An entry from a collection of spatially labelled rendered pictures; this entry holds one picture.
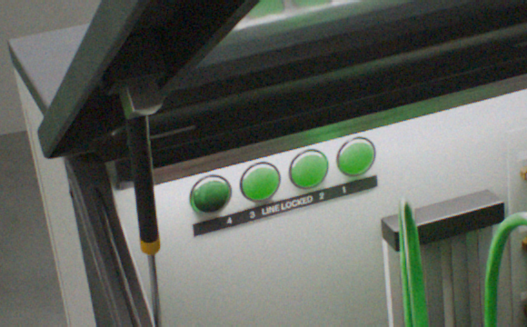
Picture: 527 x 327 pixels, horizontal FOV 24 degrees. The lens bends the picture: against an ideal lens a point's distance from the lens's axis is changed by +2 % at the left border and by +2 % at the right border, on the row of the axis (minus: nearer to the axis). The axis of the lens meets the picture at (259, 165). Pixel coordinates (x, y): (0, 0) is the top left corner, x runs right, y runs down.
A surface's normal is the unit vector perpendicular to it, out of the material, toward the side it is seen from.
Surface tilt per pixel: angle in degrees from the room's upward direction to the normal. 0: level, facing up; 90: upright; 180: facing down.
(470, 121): 90
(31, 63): 0
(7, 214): 0
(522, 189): 90
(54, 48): 0
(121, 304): 43
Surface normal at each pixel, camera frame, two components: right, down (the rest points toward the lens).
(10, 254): -0.11, -0.89
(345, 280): 0.34, 0.38
